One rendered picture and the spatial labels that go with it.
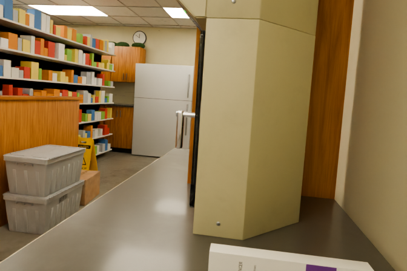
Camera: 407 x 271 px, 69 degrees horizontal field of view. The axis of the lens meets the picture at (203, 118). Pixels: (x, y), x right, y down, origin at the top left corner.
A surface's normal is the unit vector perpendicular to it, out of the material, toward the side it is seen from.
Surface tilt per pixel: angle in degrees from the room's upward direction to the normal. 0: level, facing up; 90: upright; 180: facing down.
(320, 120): 90
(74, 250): 0
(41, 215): 96
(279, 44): 90
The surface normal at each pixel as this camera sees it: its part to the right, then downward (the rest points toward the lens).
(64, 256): 0.07, -0.99
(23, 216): -0.14, 0.16
